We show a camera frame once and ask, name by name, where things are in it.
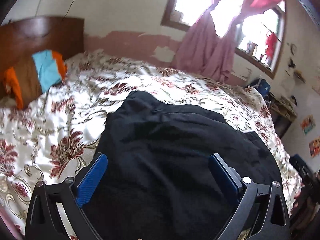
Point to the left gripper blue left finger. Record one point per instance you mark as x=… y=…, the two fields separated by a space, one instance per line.
x=89 y=177

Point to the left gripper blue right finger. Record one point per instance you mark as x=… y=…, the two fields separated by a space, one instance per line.
x=227 y=180

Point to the dark navy padded jacket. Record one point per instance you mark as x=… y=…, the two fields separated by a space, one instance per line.
x=158 y=184

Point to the floral white red bedspread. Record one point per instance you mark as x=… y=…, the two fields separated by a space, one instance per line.
x=59 y=131

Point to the wooden side desk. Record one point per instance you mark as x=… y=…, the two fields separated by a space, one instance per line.
x=282 y=114

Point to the blue backpack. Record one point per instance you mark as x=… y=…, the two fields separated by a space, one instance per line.
x=261 y=85

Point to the orange brown blue pillow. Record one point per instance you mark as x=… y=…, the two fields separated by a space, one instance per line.
x=32 y=76

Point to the pink left curtain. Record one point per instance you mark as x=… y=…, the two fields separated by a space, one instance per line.
x=203 y=52

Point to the pink curtain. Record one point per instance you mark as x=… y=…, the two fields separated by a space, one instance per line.
x=203 y=52
x=250 y=5

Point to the brown framed window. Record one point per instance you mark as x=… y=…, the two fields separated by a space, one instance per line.
x=251 y=33

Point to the red hanging decoration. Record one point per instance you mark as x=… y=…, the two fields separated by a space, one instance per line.
x=271 y=43

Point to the dark wooden headboard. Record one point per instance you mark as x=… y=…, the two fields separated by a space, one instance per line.
x=48 y=40

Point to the pink right curtain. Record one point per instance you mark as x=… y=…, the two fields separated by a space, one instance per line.
x=250 y=5

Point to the colourful cartoon wall poster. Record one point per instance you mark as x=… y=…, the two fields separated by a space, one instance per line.
x=307 y=124

